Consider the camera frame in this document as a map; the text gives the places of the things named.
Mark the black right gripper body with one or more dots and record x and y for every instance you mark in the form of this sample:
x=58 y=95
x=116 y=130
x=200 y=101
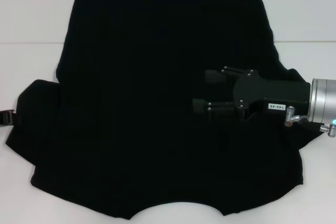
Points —
x=273 y=94

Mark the silver plug on right gripper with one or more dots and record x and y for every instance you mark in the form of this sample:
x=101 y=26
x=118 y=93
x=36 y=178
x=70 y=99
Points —
x=289 y=116

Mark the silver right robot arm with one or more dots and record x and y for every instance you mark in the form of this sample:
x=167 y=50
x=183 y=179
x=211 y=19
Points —
x=323 y=98

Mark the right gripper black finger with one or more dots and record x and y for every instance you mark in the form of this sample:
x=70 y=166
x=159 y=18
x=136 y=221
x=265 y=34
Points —
x=202 y=108
x=215 y=76

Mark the black t-shirt with FREE print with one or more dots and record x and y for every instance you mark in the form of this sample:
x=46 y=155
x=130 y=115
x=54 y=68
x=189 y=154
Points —
x=131 y=77

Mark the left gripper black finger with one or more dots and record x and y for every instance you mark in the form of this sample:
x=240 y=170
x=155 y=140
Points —
x=7 y=123
x=6 y=115

